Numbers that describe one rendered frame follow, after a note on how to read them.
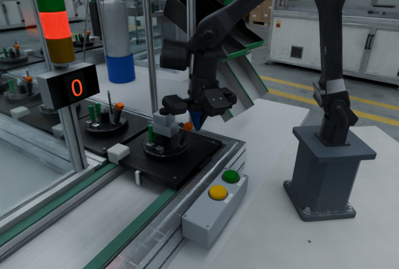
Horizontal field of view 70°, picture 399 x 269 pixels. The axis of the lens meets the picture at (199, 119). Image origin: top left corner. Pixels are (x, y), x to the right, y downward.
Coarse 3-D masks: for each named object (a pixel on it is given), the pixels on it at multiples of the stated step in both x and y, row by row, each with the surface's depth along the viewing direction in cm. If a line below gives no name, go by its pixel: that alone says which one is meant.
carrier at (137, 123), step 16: (96, 112) 105; (112, 112) 100; (128, 112) 105; (80, 128) 94; (96, 128) 89; (112, 128) 90; (128, 128) 94; (144, 128) 94; (96, 144) 86; (112, 144) 86
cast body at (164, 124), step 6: (162, 108) 79; (156, 114) 78; (162, 114) 77; (168, 114) 78; (156, 120) 78; (162, 120) 77; (168, 120) 77; (174, 120) 80; (156, 126) 79; (162, 126) 78; (168, 126) 78; (174, 126) 79; (156, 132) 80; (162, 132) 79; (168, 132) 78; (174, 132) 79
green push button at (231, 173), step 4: (224, 172) 73; (228, 172) 73; (232, 172) 73; (236, 172) 73; (224, 176) 72; (228, 176) 72; (232, 176) 72; (236, 176) 72; (228, 180) 71; (232, 180) 71; (236, 180) 72
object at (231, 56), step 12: (168, 0) 92; (180, 0) 97; (204, 0) 98; (168, 12) 94; (180, 12) 90; (204, 12) 100; (180, 24) 92; (228, 36) 97; (204, 48) 89; (228, 48) 93; (240, 48) 95; (228, 60) 88
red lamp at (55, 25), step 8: (40, 16) 56; (48, 16) 55; (56, 16) 56; (64, 16) 57; (48, 24) 56; (56, 24) 56; (64, 24) 57; (48, 32) 57; (56, 32) 57; (64, 32) 58
